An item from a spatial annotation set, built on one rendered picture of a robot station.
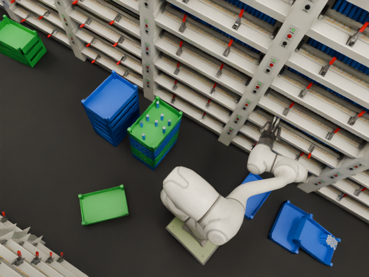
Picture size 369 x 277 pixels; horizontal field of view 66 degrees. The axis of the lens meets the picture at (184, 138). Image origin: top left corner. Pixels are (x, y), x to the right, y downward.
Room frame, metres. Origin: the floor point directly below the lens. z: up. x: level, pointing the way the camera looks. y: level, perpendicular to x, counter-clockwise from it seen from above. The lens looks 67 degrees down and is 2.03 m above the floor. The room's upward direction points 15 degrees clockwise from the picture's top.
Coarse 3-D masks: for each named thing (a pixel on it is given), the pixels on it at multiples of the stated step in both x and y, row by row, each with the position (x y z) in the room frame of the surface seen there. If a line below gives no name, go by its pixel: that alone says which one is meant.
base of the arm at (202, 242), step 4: (184, 224) 0.22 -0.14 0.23; (184, 228) 0.20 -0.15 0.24; (188, 228) 0.20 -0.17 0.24; (188, 232) 0.18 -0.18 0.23; (192, 232) 0.18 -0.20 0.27; (192, 236) 0.17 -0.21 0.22; (200, 240) 0.16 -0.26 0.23; (204, 240) 0.16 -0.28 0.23; (200, 244) 0.13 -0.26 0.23; (204, 244) 0.14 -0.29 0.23
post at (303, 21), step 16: (304, 0) 0.93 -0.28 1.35; (320, 0) 0.92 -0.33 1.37; (288, 16) 0.94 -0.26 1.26; (304, 16) 0.92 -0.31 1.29; (304, 32) 0.91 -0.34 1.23; (272, 48) 0.94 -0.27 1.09; (288, 48) 0.92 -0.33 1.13; (256, 80) 0.93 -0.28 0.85; (272, 80) 0.91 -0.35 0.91; (256, 96) 0.92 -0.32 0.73; (240, 112) 0.93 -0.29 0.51; (224, 128) 0.94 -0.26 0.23
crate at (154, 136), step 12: (156, 96) 0.90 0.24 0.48; (156, 108) 0.86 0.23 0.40; (168, 108) 0.87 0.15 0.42; (144, 120) 0.75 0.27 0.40; (132, 132) 0.65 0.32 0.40; (144, 132) 0.67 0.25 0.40; (156, 132) 0.69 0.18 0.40; (168, 132) 0.70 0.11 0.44; (144, 144) 0.58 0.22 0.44; (156, 144) 0.62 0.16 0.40
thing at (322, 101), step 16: (288, 80) 0.95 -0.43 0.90; (304, 80) 0.95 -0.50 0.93; (288, 96) 0.89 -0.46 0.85; (304, 96) 0.89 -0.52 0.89; (320, 96) 0.90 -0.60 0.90; (336, 96) 0.90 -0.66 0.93; (320, 112) 0.83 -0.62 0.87; (336, 112) 0.84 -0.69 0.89; (352, 112) 0.86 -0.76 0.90; (368, 112) 0.87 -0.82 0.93; (352, 128) 0.78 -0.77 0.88; (368, 128) 0.80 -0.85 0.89
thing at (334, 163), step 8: (256, 120) 0.91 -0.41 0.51; (264, 120) 0.92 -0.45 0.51; (280, 120) 0.94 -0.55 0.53; (264, 128) 0.88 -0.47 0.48; (288, 136) 0.85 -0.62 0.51; (296, 136) 0.87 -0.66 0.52; (296, 144) 0.82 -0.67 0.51; (304, 144) 0.83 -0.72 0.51; (312, 152) 0.79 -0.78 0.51; (320, 152) 0.80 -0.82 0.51; (320, 160) 0.77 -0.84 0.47; (328, 160) 0.77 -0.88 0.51; (336, 160) 0.78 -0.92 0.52
